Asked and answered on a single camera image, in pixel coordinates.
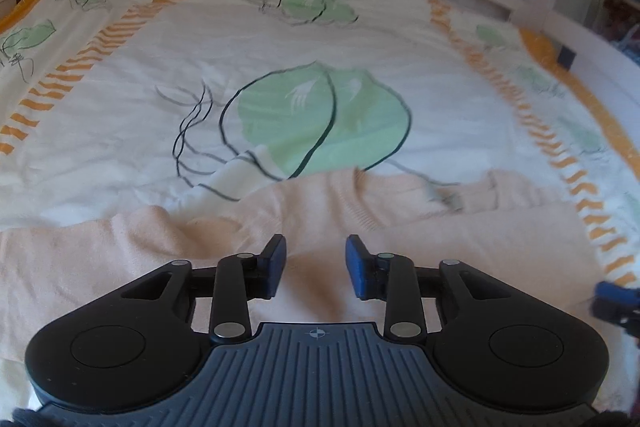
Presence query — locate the pale pink knit sweater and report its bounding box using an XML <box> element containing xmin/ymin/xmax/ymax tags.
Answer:
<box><xmin>0</xmin><ymin>167</ymin><xmax>608</xmax><ymax>410</ymax></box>

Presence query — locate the white leaf-print duvet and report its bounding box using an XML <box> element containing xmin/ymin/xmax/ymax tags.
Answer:
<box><xmin>0</xmin><ymin>0</ymin><xmax>640</xmax><ymax>290</ymax></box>

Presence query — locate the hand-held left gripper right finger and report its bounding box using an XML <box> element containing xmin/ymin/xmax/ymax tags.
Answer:
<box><xmin>344</xmin><ymin>234</ymin><xmax>520</xmax><ymax>342</ymax></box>

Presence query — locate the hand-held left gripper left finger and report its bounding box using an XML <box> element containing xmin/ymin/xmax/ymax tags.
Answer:
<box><xmin>120</xmin><ymin>234</ymin><xmax>288</xmax><ymax>344</ymax></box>

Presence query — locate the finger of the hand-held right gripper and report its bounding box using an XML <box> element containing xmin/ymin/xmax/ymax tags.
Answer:
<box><xmin>591</xmin><ymin>279</ymin><xmax>640</xmax><ymax>340</ymax></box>

